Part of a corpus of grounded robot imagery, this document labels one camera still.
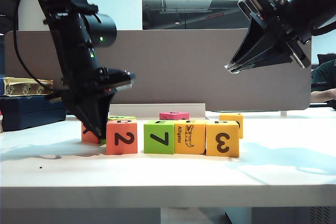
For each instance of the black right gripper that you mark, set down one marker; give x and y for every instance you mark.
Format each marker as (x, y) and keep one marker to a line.
(281, 22)

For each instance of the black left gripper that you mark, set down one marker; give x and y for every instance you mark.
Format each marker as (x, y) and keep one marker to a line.
(99, 82)

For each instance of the salmon foam block number 2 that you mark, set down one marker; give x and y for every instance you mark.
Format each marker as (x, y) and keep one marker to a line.
(113, 149)

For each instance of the green foam block number 7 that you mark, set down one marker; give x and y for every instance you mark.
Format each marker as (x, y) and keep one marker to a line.
(152, 149)

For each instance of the yellow foam block alligator print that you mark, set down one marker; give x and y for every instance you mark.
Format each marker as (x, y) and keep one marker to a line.
(199, 142)

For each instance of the yellow foam block number 3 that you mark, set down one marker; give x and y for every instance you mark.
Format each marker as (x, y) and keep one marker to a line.
(212, 150)

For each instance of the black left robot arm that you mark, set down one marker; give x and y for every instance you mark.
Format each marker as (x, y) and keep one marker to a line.
(73, 32)

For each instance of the salmon foam block letter Y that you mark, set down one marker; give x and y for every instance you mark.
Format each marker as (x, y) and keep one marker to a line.
(86, 137)

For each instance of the green foam block letter D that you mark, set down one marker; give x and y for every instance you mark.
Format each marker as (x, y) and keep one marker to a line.
(123, 117)

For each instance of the pink foam block letter B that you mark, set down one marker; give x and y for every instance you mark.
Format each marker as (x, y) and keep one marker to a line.
(173, 116)

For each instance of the red led ceiling sign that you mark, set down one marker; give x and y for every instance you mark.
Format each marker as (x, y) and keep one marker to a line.
(214, 16)

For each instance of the white divider foot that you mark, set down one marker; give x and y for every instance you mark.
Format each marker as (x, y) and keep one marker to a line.
(283, 113)

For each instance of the dark blue case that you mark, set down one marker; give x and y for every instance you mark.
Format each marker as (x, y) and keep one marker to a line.
(26, 113)

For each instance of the person in green shirt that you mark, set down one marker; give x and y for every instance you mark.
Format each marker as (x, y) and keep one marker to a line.
(325, 77)

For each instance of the yellow foam block number 9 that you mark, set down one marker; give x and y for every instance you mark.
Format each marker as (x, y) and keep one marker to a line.
(231, 117)

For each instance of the gold patterned cardboard box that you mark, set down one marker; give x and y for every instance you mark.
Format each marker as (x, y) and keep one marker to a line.
(26, 87)

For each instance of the brown fabric desk divider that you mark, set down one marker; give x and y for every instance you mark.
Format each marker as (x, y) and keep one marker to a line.
(183, 64)

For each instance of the grey vented cabinet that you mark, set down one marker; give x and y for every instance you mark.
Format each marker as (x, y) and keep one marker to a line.
(320, 216)

